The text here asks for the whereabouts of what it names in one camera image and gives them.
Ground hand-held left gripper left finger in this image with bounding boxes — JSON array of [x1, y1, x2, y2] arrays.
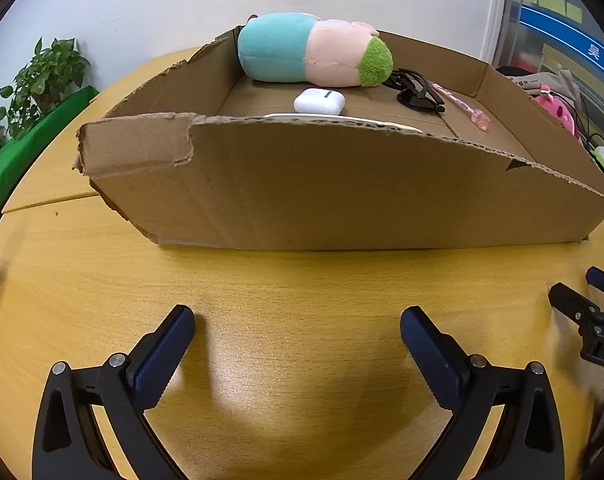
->
[[31, 305, 197, 480]]

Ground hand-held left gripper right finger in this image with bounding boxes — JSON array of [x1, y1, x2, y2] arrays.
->
[[400, 305, 567, 480]]

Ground brown cardboard box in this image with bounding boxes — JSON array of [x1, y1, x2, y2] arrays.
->
[[72, 24, 604, 251]]

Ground black sunglasses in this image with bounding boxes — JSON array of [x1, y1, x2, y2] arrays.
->
[[385, 68, 447, 113]]

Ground pink helmet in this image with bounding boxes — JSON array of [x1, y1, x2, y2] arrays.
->
[[532, 87, 581, 137]]

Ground beige bag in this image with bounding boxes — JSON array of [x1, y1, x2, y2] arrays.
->
[[506, 70, 588, 107]]

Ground pink pen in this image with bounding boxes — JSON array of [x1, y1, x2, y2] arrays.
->
[[427, 81, 490, 132]]

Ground clear white phone case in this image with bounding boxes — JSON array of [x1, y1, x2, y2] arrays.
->
[[263, 113, 423, 134]]

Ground blue banded glass partition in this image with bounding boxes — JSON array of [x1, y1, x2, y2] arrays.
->
[[499, 0, 604, 92]]

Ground white earbuds case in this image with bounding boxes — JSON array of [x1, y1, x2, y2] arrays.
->
[[293, 87, 345, 116]]

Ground large green potted plant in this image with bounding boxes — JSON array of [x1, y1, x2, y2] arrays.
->
[[0, 36, 92, 140]]

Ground pig plush toy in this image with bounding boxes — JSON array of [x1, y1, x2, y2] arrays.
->
[[236, 12, 395, 88]]

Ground black cable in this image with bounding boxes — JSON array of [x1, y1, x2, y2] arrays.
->
[[574, 95, 604, 162]]

